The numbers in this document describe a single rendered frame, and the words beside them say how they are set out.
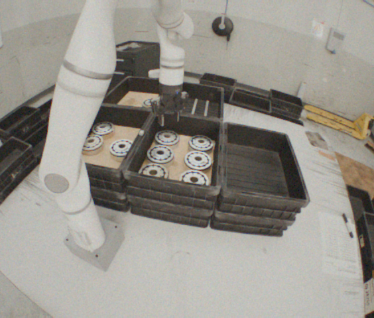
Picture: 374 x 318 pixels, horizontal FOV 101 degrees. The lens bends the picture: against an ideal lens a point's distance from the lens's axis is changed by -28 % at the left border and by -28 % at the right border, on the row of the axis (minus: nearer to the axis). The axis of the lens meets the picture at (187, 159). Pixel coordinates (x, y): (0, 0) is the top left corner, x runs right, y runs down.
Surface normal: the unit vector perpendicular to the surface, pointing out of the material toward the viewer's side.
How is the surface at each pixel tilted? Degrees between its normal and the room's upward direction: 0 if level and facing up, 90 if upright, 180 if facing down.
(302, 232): 0
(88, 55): 74
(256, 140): 90
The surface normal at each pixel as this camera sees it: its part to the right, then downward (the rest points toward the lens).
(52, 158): 0.11, 0.48
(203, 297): 0.09, -0.75
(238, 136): -0.15, 0.64
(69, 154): 0.44, 0.58
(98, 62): 0.69, 0.36
